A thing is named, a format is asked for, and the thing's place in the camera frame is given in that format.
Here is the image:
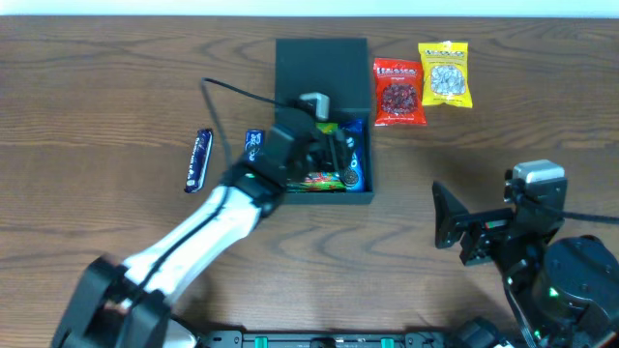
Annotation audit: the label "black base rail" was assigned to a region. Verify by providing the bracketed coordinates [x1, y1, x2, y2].
[192, 329, 509, 348]

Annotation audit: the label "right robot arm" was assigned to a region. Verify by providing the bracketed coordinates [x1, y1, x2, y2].
[432, 179, 618, 347]

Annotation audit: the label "Cadbury Dairy Milk bar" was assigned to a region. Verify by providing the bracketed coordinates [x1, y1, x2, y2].
[185, 129, 213, 193]

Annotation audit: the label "Haribo gummy worms bag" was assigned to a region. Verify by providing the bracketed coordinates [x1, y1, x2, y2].
[284, 121, 347, 193]

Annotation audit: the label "blue Oreo cookie pack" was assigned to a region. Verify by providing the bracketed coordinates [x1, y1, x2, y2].
[339, 119, 365, 192]

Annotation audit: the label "blue Eclipse mints tin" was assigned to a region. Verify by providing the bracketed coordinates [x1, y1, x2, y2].
[244, 130, 265, 161]

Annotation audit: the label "red snack bag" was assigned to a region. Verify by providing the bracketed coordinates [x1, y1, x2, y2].
[373, 58, 427, 127]

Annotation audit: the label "black open gift box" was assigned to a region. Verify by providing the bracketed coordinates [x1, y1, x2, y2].
[275, 39, 374, 205]

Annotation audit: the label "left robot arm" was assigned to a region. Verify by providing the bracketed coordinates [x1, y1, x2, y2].
[51, 111, 356, 347]

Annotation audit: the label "yellow sunflower seeds bag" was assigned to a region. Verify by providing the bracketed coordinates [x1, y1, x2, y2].
[418, 41, 473, 108]

